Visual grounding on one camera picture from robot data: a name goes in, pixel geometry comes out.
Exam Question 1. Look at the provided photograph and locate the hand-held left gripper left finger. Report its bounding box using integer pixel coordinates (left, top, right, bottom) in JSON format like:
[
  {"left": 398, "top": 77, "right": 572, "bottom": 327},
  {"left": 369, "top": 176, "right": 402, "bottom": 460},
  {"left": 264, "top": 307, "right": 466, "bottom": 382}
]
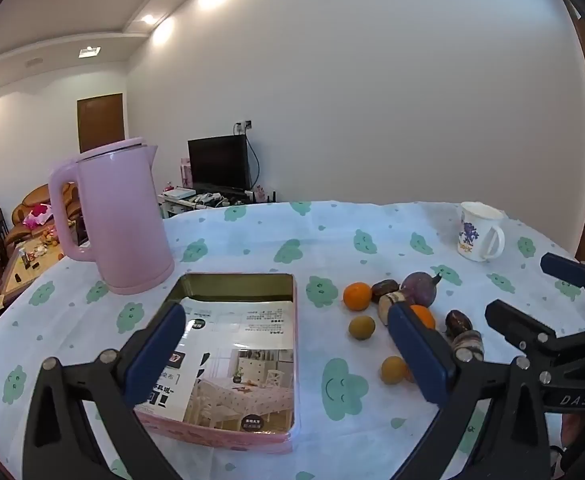
[{"left": 22, "top": 304, "right": 188, "bottom": 480}]

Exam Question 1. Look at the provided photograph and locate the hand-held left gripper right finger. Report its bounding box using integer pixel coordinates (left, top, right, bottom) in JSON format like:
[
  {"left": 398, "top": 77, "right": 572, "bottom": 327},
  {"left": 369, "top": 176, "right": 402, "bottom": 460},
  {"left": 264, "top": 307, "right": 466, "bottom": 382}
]
[{"left": 387, "top": 303, "right": 564, "bottom": 480}]

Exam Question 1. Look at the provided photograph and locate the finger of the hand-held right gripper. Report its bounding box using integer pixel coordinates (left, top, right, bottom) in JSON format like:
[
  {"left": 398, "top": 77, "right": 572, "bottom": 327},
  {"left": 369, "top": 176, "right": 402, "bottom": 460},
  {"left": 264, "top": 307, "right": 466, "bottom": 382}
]
[
  {"left": 541, "top": 252, "right": 585, "bottom": 312},
  {"left": 484, "top": 298, "right": 559, "bottom": 357}
]

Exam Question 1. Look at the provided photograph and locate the small orange kumquat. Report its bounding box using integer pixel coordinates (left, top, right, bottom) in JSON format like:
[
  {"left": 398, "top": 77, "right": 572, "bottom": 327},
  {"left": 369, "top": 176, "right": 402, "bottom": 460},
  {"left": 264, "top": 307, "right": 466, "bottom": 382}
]
[{"left": 381, "top": 356, "right": 408, "bottom": 386}]

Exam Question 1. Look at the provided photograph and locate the large orange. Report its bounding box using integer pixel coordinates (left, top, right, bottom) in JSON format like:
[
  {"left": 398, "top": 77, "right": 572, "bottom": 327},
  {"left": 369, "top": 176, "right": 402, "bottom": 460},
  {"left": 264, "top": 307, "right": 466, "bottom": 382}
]
[{"left": 409, "top": 304, "right": 437, "bottom": 331}]

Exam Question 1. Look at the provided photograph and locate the small brown longan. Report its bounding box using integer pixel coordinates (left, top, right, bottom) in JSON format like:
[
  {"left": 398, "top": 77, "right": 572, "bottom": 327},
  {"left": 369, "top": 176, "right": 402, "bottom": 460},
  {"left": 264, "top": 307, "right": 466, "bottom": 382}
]
[{"left": 349, "top": 315, "right": 376, "bottom": 342}]

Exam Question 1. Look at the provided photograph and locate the purple round fruit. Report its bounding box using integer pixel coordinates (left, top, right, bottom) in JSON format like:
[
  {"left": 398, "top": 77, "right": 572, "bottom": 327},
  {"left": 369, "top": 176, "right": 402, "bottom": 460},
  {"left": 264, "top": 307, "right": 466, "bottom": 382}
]
[{"left": 400, "top": 271, "right": 443, "bottom": 308}]

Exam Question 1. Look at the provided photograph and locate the small orange tangerine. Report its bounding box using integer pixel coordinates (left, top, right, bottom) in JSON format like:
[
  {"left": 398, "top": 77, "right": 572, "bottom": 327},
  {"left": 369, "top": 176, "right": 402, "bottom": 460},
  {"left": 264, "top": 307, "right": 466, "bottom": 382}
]
[{"left": 343, "top": 282, "right": 373, "bottom": 311}]

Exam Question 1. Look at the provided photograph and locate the pink tin box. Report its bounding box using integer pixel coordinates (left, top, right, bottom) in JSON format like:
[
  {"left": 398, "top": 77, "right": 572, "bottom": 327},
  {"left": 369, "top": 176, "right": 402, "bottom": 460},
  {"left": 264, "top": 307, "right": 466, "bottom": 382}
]
[{"left": 132, "top": 272, "right": 303, "bottom": 456}]

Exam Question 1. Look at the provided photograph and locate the person's right hand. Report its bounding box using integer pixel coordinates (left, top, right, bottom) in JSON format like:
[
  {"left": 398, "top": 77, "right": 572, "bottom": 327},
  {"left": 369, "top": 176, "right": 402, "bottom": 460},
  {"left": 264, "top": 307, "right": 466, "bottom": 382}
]
[{"left": 551, "top": 414, "right": 585, "bottom": 478}]

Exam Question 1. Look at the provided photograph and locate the printed paper insert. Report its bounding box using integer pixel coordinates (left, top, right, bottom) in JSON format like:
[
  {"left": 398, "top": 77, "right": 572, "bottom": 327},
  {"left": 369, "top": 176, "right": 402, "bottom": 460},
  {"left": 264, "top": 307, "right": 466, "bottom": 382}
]
[{"left": 150, "top": 296, "right": 295, "bottom": 433}]

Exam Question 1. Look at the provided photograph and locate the white printed mug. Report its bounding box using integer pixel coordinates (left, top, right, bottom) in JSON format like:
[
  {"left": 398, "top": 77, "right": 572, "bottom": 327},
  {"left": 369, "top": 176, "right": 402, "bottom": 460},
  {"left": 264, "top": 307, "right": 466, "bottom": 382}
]
[{"left": 456, "top": 201, "right": 506, "bottom": 263}]

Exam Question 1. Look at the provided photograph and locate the pink electric kettle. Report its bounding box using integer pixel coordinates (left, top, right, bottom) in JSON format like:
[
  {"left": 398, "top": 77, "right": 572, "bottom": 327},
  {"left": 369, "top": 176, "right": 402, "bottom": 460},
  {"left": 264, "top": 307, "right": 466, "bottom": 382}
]
[{"left": 47, "top": 136, "right": 176, "bottom": 296}]

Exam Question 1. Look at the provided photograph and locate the wooden coffee table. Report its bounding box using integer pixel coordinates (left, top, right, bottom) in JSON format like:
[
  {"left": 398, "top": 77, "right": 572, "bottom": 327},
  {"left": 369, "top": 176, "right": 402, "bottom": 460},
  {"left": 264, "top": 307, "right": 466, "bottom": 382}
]
[{"left": 0, "top": 240, "right": 66, "bottom": 311}]

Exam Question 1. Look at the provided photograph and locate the white green cloud tablecloth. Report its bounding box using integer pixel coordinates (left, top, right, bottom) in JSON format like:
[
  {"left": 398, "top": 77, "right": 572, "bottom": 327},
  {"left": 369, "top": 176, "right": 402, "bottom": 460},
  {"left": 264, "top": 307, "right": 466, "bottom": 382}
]
[{"left": 0, "top": 200, "right": 585, "bottom": 480}]

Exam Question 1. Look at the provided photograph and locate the brown leather sofa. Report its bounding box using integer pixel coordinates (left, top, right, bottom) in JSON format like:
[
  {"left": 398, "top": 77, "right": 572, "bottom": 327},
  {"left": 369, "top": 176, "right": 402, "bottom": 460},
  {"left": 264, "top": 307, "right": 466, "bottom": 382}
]
[{"left": 2, "top": 184, "right": 80, "bottom": 246}]

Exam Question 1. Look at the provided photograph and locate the black television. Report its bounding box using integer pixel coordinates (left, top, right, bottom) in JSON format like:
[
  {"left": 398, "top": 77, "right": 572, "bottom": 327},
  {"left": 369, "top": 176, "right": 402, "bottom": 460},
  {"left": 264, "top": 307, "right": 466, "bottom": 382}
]
[{"left": 187, "top": 135, "right": 252, "bottom": 192}]

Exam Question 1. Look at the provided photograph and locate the brown wooden door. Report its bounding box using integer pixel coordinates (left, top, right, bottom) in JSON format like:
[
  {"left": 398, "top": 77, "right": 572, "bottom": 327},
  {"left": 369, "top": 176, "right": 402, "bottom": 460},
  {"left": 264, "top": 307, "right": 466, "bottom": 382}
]
[{"left": 77, "top": 93, "right": 124, "bottom": 155}]

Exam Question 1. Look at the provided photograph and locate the black power cable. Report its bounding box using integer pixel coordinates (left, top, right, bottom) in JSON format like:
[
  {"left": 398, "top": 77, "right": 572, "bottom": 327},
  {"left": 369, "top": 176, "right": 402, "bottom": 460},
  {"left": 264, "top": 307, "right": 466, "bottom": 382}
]
[{"left": 245, "top": 132, "right": 262, "bottom": 188}]

